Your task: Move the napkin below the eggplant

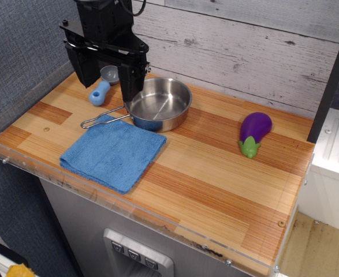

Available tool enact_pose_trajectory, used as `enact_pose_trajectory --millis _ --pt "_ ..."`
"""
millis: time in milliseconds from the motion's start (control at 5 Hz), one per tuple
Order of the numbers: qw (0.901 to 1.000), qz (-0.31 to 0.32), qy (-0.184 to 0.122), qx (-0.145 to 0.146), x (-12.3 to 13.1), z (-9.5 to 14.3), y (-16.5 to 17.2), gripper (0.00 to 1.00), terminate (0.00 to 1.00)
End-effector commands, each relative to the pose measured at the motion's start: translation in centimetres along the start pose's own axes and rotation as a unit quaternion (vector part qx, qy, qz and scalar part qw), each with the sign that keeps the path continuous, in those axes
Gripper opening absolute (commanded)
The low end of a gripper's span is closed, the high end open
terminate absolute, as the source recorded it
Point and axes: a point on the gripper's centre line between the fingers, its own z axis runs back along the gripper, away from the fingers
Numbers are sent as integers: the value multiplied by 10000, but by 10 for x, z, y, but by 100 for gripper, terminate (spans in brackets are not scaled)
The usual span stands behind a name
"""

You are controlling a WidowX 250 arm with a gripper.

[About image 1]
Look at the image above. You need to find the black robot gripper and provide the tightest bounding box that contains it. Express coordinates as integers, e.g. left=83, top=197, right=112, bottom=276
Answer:
left=59, top=1, right=149, bottom=102

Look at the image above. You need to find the blue cloth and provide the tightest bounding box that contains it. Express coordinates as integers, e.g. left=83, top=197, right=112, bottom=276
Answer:
left=59, top=115, right=166, bottom=194

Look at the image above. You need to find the light blue toy spoon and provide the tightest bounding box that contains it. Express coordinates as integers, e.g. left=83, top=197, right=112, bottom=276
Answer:
left=89, top=65, right=120, bottom=106

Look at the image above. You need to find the stainless steel pan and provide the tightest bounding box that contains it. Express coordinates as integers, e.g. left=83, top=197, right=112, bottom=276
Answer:
left=80, top=77, right=192, bottom=132

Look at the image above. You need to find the purple toy eggplant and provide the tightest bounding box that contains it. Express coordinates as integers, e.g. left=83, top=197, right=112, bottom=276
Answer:
left=238, top=112, right=273, bottom=159

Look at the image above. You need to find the grey toy fridge cabinet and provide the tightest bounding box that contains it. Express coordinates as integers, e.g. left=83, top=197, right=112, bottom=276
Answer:
left=41, top=179, right=245, bottom=276

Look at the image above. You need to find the clear acrylic table guard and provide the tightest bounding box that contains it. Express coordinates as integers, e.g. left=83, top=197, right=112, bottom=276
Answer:
left=0, top=74, right=314, bottom=276

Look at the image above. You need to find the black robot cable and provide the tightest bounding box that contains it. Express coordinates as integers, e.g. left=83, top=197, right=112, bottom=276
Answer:
left=120, top=0, right=147, bottom=17

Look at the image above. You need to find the black vertical post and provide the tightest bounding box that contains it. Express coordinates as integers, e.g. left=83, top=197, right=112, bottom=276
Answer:
left=307, top=51, right=339, bottom=143

